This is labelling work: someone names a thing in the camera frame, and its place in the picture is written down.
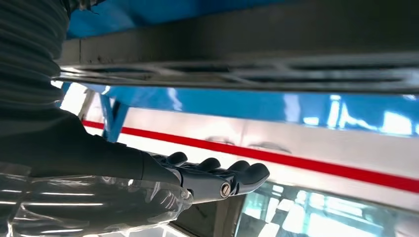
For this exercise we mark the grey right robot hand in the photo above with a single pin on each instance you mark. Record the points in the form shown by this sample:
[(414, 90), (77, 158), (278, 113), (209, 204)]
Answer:
[(82, 170)]

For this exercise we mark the blue metal shelf rack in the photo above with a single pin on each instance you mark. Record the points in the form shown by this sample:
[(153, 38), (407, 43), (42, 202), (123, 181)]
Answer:
[(229, 104)]

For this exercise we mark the white car with red stripe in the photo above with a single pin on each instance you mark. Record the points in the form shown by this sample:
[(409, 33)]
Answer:
[(327, 147)]

